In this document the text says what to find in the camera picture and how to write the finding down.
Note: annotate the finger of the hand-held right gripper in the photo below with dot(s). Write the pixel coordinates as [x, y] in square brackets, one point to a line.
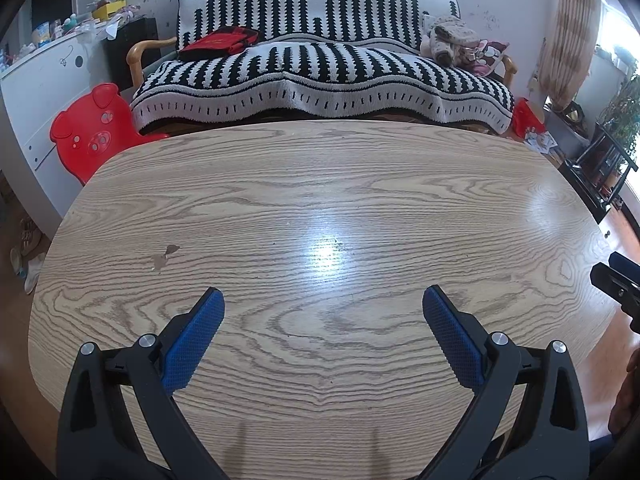
[612, 277]

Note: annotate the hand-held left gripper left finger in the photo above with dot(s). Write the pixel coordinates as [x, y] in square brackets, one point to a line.
[197, 340]

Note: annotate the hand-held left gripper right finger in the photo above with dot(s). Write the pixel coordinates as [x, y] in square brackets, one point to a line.
[452, 340]

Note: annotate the person's right hand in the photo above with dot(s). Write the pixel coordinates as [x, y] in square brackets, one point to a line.
[626, 400]

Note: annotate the black plant stand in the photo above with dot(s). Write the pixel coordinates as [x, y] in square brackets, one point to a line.
[600, 170]

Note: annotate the scattered white papers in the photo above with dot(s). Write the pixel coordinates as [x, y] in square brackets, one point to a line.
[540, 141]

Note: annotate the green potted plant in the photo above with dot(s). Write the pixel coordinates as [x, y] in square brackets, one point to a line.
[625, 110]

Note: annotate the white slipper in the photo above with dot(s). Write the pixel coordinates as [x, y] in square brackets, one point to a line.
[34, 272]

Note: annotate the red bag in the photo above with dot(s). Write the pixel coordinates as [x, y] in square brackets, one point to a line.
[527, 117]

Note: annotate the beige shoe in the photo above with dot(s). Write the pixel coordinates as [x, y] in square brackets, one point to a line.
[29, 235]

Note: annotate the red pig-shaped plastic chair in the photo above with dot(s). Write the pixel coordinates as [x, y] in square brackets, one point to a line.
[95, 130]

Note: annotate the pink cartoon cushion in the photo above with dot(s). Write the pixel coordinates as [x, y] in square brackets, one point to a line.
[490, 57]

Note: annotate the patterned beige curtain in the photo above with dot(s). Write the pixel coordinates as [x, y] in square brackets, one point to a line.
[572, 25]

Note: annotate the white cabinet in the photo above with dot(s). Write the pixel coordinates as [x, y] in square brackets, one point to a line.
[50, 100]

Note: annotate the beige knitted plush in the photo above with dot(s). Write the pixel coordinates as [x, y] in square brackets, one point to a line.
[450, 37]

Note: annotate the red and black cloth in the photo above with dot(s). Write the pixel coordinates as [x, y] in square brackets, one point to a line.
[215, 42]

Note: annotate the black white striped sofa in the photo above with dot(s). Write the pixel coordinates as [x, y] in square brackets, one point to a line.
[325, 70]

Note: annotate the black cabinet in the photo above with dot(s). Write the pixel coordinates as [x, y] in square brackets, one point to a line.
[132, 45]

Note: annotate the assorted small bottles and jars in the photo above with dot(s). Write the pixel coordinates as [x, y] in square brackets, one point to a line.
[45, 35]

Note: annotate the yellow box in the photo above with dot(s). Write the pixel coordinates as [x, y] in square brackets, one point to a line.
[109, 10]

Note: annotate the wooden frame sofa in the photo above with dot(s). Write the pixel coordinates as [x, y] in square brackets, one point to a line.
[137, 52]

